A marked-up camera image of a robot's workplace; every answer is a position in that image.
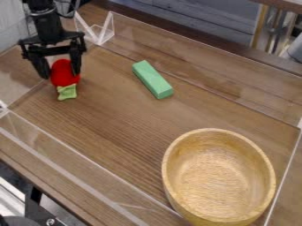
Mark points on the wooden bowl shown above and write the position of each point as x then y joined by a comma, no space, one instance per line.
218,177

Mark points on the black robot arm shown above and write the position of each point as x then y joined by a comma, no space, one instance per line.
52,40

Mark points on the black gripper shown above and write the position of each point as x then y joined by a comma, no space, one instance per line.
35,51

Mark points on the gold metal chair frame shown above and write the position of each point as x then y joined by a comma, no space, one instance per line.
270,21

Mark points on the clear acrylic corner bracket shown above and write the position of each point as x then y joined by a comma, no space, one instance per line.
96,33

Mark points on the green rectangular block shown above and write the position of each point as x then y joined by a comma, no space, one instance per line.
152,80

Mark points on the red plush strawberry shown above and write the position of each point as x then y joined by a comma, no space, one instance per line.
63,79

